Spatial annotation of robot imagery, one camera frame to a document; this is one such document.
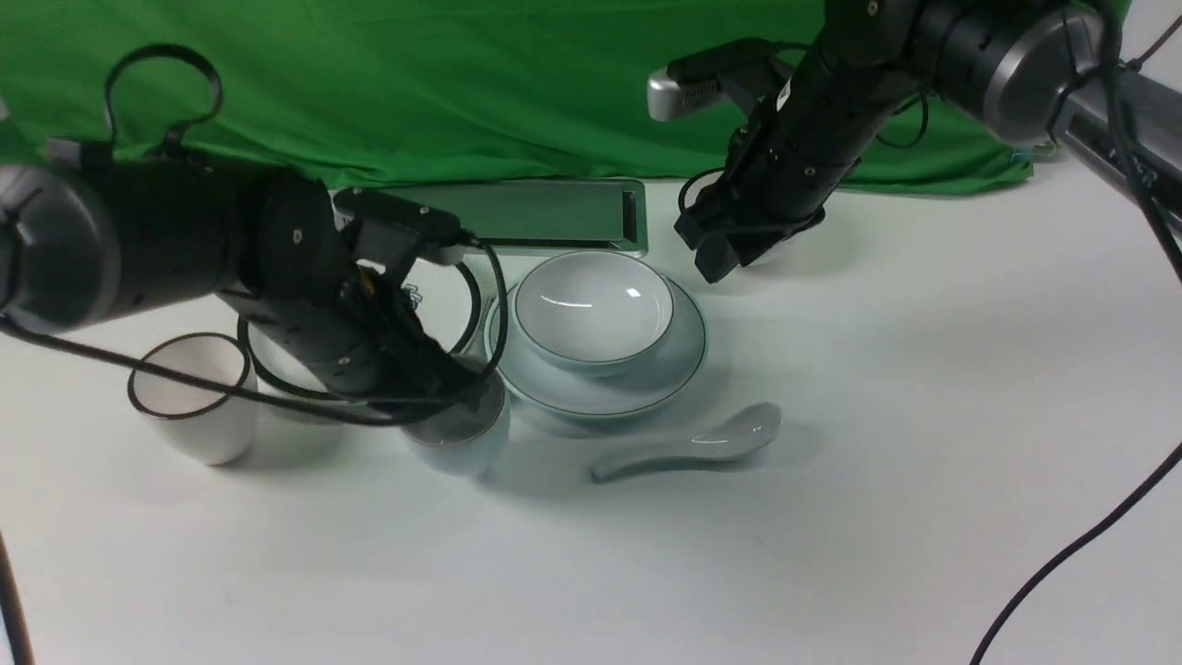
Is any green backdrop cloth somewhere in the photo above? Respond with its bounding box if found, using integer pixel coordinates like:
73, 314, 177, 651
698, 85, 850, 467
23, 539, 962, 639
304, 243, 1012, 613
0, 0, 1135, 197

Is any metal rectangular table hatch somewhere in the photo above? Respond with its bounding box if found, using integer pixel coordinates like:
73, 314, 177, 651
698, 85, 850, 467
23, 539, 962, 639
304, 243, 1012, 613
390, 178, 647, 257

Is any white cup black rim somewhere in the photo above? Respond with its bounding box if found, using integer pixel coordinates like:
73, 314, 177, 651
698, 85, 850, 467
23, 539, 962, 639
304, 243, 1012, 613
126, 332, 259, 467

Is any pale blue ceramic spoon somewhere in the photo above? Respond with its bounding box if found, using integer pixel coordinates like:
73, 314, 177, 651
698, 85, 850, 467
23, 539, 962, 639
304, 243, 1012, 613
587, 403, 784, 483

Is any illustrated plate black rim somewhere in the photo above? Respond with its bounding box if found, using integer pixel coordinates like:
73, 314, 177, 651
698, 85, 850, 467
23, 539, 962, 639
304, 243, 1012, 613
236, 260, 485, 405

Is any pale blue bowl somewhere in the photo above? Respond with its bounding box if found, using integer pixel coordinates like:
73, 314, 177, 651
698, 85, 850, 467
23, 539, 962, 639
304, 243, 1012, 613
509, 252, 680, 376

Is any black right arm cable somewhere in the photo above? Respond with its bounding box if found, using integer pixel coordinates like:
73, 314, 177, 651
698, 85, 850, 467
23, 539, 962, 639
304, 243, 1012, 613
678, 0, 1182, 665

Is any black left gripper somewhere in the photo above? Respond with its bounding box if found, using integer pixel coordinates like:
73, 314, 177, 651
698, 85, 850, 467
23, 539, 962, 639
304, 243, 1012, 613
242, 268, 488, 417

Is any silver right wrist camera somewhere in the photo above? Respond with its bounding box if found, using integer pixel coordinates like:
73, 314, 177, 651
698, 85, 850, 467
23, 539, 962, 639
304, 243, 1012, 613
647, 38, 808, 123

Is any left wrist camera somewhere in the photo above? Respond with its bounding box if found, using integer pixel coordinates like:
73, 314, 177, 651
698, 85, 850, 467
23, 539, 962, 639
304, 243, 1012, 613
332, 189, 476, 281

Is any pale blue cup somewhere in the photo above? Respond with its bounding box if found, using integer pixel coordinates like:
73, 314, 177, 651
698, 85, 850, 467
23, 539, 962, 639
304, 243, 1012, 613
398, 374, 512, 478

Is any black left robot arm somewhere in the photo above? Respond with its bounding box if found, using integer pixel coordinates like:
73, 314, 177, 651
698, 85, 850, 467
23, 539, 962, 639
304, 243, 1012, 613
4, 157, 478, 420

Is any white bowl black rim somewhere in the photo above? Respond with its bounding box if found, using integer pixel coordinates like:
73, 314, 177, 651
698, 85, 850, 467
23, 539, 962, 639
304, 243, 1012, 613
739, 223, 816, 268

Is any pale blue plate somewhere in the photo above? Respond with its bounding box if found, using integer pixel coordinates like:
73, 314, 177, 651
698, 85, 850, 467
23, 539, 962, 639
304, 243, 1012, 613
496, 281, 710, 420

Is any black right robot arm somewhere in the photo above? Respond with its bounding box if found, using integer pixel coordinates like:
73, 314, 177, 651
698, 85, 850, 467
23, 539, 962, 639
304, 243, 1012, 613
647, 1, 1178, 283

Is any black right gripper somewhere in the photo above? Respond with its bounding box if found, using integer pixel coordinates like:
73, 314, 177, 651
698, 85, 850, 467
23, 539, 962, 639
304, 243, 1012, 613
677, 56, 878, 283

